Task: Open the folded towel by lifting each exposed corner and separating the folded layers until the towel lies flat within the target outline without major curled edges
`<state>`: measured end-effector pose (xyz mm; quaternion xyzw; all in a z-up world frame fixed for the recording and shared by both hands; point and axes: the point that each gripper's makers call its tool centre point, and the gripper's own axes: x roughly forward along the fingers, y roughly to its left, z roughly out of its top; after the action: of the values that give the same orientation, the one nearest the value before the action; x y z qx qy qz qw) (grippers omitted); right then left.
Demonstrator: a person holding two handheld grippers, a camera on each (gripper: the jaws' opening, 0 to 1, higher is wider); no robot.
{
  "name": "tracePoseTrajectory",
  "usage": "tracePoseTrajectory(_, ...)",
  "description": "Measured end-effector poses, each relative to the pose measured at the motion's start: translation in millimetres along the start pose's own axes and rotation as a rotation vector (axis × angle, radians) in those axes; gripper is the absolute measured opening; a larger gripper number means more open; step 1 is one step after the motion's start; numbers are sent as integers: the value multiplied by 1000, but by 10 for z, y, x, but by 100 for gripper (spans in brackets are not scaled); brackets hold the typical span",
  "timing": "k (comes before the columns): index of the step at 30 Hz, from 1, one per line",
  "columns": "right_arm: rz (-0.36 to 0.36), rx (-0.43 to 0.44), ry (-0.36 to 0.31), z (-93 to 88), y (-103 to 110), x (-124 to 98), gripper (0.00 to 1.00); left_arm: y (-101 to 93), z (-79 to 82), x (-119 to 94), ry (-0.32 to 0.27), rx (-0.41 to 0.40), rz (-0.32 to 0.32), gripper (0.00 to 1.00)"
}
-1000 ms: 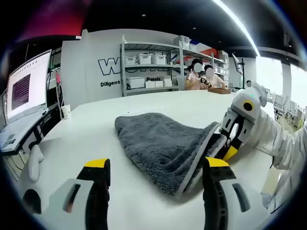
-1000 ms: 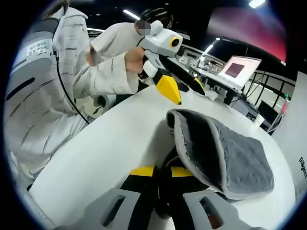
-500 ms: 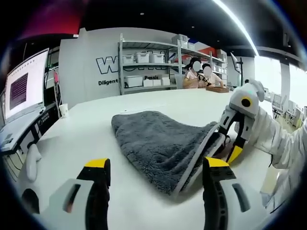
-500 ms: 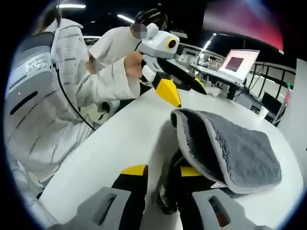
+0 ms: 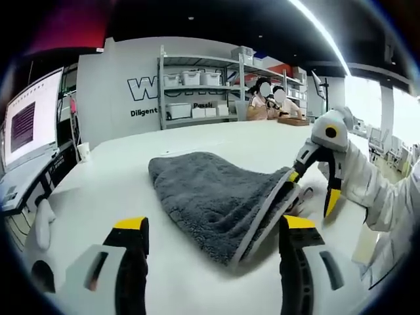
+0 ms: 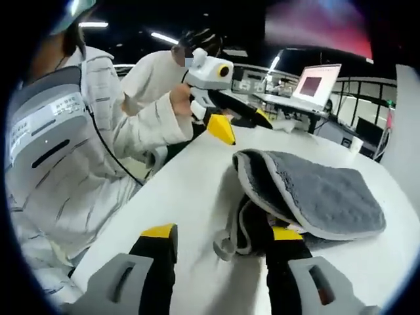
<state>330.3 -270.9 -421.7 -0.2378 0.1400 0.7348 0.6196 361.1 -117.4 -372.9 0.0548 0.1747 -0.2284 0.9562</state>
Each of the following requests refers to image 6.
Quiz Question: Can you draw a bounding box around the grey towel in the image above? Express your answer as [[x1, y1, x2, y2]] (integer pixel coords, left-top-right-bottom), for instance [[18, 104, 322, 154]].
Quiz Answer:
[[213, 148, 387, 262]]

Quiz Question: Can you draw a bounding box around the black-framed glass wall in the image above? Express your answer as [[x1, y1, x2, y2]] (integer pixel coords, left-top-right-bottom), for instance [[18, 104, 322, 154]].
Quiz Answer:
[[331, 77, 398, 156]]

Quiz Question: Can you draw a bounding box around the black screen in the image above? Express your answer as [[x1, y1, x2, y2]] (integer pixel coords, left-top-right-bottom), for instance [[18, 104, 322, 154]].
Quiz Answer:
[[356, 117, 385, 152]]

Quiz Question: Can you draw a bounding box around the person's left hand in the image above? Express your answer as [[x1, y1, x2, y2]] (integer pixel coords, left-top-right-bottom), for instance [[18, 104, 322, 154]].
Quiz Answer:
[[169, 83, 195, 117]]

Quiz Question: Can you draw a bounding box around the white lettered partition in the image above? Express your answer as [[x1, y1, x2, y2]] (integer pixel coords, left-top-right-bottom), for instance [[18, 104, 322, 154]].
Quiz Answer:
[[380, 64, 420, 184]]

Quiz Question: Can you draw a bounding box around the person's head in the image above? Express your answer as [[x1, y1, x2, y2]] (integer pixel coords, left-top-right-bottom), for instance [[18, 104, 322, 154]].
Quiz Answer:
[[31, 0, 89, 72]]

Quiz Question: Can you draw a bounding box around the monitor with pinkish screen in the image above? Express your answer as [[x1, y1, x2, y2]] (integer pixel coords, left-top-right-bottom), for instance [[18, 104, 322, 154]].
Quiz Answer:
[[291, 64, 342, 111]]

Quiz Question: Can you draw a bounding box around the black device cable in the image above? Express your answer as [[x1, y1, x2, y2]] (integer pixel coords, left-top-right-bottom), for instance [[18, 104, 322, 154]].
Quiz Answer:
[[83, 103, 145, 187]]

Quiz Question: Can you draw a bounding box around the black-legged desk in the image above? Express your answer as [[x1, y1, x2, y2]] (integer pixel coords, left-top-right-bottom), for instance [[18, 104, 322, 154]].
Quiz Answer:
[[252, 91, 329, 133]]

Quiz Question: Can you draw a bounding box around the grey chest device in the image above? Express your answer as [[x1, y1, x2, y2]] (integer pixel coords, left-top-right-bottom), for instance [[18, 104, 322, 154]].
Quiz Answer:
[[5, 65, 101, 201]]

